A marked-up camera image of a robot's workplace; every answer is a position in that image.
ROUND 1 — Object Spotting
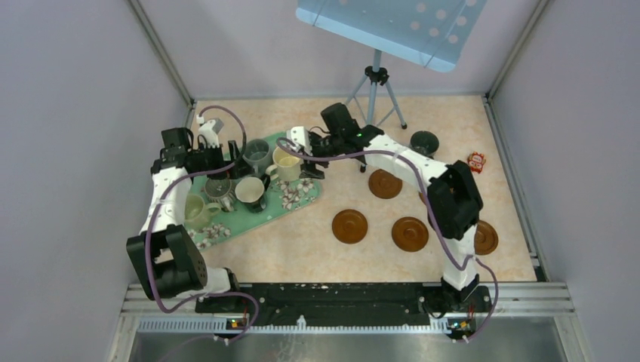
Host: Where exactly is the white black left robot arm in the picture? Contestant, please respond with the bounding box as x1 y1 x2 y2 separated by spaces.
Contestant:
126 127 247 300

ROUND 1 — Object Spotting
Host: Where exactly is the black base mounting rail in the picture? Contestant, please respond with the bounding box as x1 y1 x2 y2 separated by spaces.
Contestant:
195 282 491 327

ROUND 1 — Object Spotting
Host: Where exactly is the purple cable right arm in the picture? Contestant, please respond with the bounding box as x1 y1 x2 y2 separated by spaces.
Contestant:
275 137 500 344

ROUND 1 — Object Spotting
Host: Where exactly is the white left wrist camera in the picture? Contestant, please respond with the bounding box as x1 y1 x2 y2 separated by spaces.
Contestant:
196 115 224 148

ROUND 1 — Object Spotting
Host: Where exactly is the white and black cup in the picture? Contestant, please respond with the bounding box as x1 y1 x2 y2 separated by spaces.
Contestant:
235 174 271 213

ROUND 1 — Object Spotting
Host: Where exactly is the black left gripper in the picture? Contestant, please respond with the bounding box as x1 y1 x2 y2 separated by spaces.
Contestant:
192 140 254 179

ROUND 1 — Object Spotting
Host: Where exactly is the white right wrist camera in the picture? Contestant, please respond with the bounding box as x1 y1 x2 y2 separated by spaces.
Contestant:
286 126 312 155

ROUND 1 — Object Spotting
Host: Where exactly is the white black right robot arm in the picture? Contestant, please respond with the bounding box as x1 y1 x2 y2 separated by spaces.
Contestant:
287 103 484 311

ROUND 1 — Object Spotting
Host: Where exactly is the dark brown wooden coaster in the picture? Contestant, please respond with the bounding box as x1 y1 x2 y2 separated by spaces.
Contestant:
331 209 368 244

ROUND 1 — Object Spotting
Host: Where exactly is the metallic grey cup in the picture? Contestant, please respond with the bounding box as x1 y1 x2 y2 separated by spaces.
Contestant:
204 178 236 213

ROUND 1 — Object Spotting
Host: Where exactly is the small red toy packet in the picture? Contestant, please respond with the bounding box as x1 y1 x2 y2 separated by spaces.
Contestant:
467 152 487 173

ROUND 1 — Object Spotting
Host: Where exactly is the pale green cup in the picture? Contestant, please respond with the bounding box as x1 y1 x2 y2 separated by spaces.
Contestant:
184 194 222 231

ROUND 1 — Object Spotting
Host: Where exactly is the blue music stand with tripod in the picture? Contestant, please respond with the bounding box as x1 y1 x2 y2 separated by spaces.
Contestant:
294 0 488 173

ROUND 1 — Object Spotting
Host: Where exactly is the green floral serving tray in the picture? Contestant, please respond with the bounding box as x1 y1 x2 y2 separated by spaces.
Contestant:
182 131 322 253

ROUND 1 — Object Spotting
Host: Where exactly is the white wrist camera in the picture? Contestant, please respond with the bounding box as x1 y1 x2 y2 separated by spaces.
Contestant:
196 115 224 148
286 126 312 155

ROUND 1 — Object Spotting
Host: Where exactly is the dark grey cup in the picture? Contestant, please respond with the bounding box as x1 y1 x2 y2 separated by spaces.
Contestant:
410 130 440 158

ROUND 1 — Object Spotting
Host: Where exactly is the cream cup with yellow inside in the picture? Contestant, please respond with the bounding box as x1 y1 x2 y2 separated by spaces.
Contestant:
265 146 302 182

